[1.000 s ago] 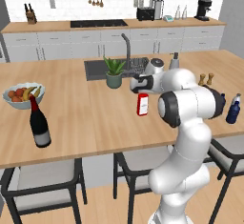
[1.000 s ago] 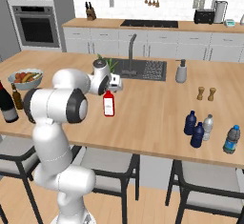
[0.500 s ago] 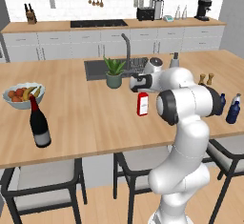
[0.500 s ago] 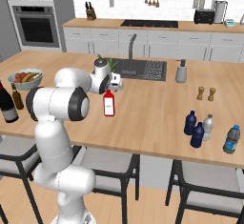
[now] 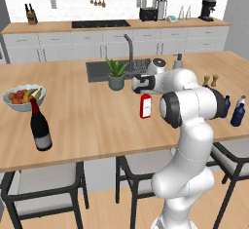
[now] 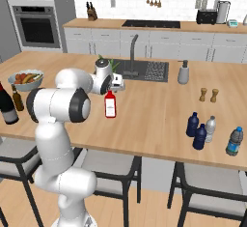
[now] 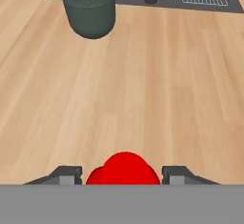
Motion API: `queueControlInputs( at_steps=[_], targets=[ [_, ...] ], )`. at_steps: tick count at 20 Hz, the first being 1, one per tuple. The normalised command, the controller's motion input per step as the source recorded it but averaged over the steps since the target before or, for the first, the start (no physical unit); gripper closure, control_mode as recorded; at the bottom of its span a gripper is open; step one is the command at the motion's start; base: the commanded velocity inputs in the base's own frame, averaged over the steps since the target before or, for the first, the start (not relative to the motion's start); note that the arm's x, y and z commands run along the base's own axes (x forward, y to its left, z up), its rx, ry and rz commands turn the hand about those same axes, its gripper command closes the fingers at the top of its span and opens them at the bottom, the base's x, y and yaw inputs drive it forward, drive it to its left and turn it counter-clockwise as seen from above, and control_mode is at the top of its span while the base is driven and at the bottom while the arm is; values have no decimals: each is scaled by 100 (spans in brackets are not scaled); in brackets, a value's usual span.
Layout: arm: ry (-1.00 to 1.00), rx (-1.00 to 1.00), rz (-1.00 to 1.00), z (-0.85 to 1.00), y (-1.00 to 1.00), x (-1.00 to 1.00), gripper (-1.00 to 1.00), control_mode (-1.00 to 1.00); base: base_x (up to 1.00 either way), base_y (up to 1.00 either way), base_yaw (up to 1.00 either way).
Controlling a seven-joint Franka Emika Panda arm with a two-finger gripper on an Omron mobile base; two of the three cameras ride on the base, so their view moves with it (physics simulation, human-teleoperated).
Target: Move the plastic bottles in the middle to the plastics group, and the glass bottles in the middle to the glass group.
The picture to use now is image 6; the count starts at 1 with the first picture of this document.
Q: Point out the grey bowl of fruit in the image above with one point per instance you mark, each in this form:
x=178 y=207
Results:
x=25 y=81

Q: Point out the clear plastic bottle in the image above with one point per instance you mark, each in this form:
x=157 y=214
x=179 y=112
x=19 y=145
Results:
x=211 y=129

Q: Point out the steel built-in oven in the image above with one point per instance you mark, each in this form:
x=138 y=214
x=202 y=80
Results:
x=36 y=27

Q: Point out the wooden pepper shaker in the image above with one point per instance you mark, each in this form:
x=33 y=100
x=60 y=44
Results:
x=214 y=96
x=202 y=95

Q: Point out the grey seat black stool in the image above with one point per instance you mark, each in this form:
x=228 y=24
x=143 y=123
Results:
x=214 y=189
x=14 y=160
x=111 y=169

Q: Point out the blue label water bottle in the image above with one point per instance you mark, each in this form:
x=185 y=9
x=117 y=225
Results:
x=234 y=142

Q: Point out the small teal kitchen scale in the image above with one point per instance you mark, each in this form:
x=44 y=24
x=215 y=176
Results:
x=232 y=23

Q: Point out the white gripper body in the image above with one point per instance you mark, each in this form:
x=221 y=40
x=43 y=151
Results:
x=119 y=86

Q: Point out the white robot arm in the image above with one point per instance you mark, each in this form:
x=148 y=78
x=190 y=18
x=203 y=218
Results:
x=54 y=105

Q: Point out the dark wine bottle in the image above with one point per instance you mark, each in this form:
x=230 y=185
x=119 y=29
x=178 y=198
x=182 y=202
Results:
x=7 y=107

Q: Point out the dark sink basin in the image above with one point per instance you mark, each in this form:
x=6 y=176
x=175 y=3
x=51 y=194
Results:
x=151 y=70

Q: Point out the black toaster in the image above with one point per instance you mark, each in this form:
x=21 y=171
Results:
x=206 y=16

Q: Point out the brown glass beer bottle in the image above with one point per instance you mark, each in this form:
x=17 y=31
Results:
x=17 y=99

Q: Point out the dark blue plastic bottle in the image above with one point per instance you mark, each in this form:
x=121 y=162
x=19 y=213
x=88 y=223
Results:
x=192 y=125
x=199 y=137

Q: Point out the wooden knife block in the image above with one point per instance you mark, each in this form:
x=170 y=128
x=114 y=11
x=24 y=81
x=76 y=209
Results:
x=92 y=13

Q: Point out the black hob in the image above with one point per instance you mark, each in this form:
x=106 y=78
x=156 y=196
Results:
x=151 y=23

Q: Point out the grey tap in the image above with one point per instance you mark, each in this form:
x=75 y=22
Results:
x=132 y=55

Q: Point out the grey base cupboard run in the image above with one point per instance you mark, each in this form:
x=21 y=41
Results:
x=160 y=45

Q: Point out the grey soap dispenser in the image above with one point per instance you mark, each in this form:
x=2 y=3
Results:
x=183 y=73

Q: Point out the green plant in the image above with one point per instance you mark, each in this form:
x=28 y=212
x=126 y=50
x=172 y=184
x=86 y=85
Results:
x=113 y=63

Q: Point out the red plastic bottle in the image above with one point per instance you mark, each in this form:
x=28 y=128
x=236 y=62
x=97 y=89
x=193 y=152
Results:
x=110 y=106

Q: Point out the grey double wall socket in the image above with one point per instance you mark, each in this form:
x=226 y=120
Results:
x=201 y=4

